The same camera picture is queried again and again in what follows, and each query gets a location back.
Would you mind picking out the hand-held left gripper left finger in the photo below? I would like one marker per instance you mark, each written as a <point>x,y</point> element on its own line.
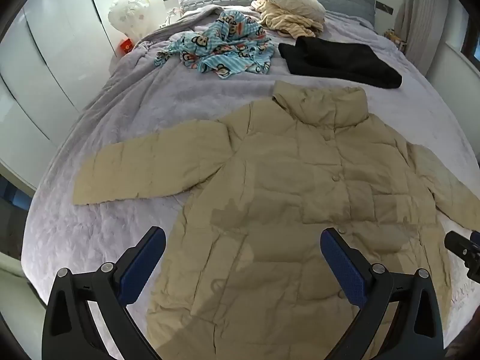
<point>144,262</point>

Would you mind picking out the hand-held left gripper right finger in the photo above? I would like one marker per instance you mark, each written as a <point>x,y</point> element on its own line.
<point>343,266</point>

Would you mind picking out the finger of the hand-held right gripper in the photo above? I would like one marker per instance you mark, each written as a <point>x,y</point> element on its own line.
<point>457,243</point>

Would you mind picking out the beige puffer jacket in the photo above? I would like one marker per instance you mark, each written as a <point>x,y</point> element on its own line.
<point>281,195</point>

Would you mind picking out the lavender plush blanket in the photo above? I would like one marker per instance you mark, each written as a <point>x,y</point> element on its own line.
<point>150,101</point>

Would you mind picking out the window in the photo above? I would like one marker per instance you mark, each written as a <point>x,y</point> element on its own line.
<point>467,45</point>

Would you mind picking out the black folded garment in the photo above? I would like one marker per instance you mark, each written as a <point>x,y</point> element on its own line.
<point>337,62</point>

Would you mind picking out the yellow small boxes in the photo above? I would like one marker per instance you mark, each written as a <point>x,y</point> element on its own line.
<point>395,39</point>

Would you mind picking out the red box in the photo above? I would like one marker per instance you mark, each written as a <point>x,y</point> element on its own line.
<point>126,47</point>

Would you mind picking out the light grey curtain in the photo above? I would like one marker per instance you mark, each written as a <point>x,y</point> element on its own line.
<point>427,26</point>

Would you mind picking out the white wardrobe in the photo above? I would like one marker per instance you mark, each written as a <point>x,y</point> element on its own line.
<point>45,63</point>

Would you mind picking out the blue monkey print garment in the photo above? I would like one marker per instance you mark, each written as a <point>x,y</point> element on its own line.
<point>225,52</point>

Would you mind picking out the grey quilt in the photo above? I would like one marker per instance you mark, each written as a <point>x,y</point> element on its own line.
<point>176,26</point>

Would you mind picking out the beige striped garment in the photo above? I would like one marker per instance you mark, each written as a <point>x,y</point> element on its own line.
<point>285,24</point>

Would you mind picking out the white plastic bag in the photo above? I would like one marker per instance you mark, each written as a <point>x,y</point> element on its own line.
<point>129,11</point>

